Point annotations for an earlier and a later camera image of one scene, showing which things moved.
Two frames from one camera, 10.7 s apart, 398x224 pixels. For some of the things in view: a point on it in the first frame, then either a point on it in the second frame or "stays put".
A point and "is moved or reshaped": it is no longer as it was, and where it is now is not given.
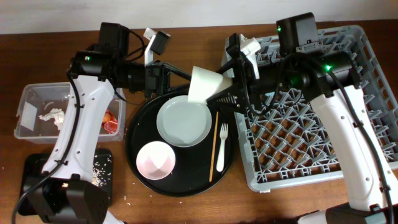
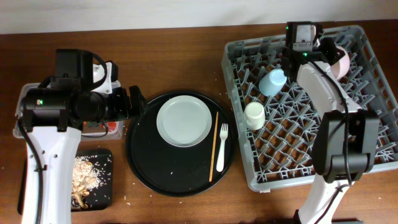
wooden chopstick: [214, 147] stays put
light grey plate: [183, 123] stays put
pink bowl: [155, 160] is moved or reshaped
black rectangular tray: [33, 165] stays put
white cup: [204, 84] → [255, 115]
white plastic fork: [223, 132] stays put
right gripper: [247, 81] → [332, 53]
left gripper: [160, 82] → [124, 112]
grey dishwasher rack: [284, 139] stays put
